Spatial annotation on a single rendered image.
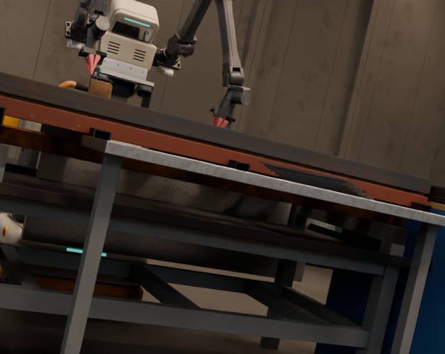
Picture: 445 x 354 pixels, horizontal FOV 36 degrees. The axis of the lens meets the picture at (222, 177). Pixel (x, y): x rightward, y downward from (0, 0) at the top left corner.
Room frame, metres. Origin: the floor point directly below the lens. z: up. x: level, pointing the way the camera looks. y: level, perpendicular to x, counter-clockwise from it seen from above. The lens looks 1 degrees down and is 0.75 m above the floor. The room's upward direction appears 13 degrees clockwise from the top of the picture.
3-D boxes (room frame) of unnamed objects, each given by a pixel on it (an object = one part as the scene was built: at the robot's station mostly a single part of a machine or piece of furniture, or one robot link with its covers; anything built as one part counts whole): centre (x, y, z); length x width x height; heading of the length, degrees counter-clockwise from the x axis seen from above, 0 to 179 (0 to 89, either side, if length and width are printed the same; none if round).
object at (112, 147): (2.00, -0.20, 0.74); 1.20 x 0.26 x 0.03; 115
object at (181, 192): (2.94, 0.13, 0.48); 1.30 x 0.04 x 0.35; 115
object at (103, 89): (2.07, 0.42, 0.89); 0.12 x 0.06 x 0.05; 8
